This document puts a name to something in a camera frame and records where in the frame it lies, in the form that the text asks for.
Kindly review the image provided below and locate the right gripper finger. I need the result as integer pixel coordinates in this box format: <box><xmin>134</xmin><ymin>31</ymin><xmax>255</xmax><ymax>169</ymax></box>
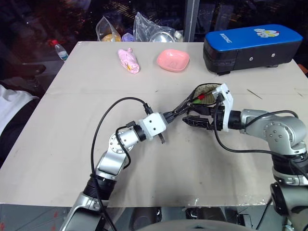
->
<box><xmin>181</xmin><ymin>115</ymin><xmax>213</xmax><ymax>131</ymax></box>
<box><xmin>192</xmin><ymin>104</ymin><xmax>215</xmax><ymax>116</ymax></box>

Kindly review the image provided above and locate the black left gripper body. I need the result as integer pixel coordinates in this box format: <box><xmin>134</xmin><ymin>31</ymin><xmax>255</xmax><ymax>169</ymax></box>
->
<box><xmin>163</xmin><ymin>111</ymin><xmax>175</xmax><ymax>124</ymax></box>

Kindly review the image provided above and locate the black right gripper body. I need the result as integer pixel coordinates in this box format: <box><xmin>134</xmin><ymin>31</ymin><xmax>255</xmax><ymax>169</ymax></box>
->
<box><xmin>206</xmin><ymin>105</ymin><xmax>226</xmax><ymax>132</ymax></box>

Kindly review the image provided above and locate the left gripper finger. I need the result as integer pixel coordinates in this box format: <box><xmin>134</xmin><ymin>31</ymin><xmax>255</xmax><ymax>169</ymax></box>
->
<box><xmin>168</xmin><ymin>100</ymin><xmax>193</xmax><ymax>117</ymax></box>
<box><xmin>169</xmin><ymin>107</ymin><xmax>192</xmax><ymax>123</ymax></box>

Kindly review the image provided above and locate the black grid pencil pouch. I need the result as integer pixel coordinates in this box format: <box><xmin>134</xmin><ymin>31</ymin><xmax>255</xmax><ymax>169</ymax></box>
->
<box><xmin>177</xmin><ymin>82</ymin><xmax>224</xmax><ymax>114</ymax></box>

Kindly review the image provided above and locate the pink plastic dish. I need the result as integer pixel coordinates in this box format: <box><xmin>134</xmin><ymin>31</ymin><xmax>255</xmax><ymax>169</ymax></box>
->
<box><xmin>156</xmin><ymin>48</ymin><xmax>191</xmax><ymax>72</ymax></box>

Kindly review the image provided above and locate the pink crumpled plush toy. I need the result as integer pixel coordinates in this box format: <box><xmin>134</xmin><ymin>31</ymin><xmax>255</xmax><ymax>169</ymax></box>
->
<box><xmin>117</xmin><ymin>47</ymin><xmax>141</xmax><ymax>75</ymax></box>

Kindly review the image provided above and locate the blue and black padded box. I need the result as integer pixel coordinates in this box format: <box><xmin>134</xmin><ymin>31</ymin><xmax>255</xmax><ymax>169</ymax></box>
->
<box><xmin>202</xmin><ymin>24</ymin><xmax>304</xmax><ymax>76</ymax></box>

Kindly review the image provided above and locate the clear bag with metal bowl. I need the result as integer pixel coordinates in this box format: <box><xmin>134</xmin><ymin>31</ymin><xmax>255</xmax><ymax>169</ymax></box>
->
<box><xmin>132</xmin><ymin>12</ymin><xmax>177</xmax><ymax>43</ymax></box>

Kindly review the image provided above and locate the grey rounded robot torso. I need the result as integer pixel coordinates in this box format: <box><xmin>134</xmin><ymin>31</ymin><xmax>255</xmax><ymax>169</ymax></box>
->
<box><xmin>136</xmin><ymin>219</ymin><xmax>244</xmax><ymax>231</ymax></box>

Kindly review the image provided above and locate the clear plastic bag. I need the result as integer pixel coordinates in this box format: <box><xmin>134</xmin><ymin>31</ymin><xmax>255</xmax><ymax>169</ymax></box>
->
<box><xmin>96</xmin><ymin>16</ymin><xmax>124</xmax><ymax>42</ymax></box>

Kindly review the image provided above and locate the clear red-capped water bottle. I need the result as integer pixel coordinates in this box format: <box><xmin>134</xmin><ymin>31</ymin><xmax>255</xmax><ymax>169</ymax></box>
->
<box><xmin>49</xmin><ymin>39</ymin><xmax>69</xmax><ymax>62</ymax></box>

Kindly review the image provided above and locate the dark chair armrest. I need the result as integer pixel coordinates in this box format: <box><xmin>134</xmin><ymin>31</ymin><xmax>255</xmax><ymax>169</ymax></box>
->
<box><xmin>0</xmin><ymin>63</ymin><xmax>47</xmax><ymax>81</ymax></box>

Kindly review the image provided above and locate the person in white shirt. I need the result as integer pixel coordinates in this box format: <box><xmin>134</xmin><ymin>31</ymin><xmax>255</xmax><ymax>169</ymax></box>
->
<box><xmin>0</xmin><ymin>81</ymin><xmax>40</xmax><ymax>164</ymax></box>

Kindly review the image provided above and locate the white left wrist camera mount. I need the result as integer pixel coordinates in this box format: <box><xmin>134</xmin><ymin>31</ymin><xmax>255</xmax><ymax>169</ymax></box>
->
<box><xmin>139</xmin><ymin>112</ymin><xmax>167</xmax><ymax>141</ymax></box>

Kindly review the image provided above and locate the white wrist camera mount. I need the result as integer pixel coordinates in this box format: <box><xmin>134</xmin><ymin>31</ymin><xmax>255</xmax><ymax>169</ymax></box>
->
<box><xmin>212</xmin><ymin>83</ymin><xmax>235</xmax><ymax>133</ymax></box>
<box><xmin>139</xmin><ymin>112</ymin><xmax>167</xmax><ymax>141</ymax></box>

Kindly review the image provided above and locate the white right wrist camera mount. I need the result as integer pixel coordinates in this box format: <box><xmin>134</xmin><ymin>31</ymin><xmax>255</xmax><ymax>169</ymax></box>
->
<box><xmin>212</xmin><ymin>83</ymin><xmax>235</xmax><ymax>133</ymax></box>

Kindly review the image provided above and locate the short black left arm cable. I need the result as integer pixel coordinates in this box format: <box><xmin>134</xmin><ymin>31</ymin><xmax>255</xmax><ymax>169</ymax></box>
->
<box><xmin>115</xmin><ymin>121</ymin><xmax>132</xmax><ymax>169</ymax></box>

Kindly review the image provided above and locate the grey metal post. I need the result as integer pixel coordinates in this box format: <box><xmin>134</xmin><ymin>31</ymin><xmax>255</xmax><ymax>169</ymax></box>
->
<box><xmin>185</xmin><ymin>0</ymin><xmax>201</xmax><ymax>43</ymax></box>

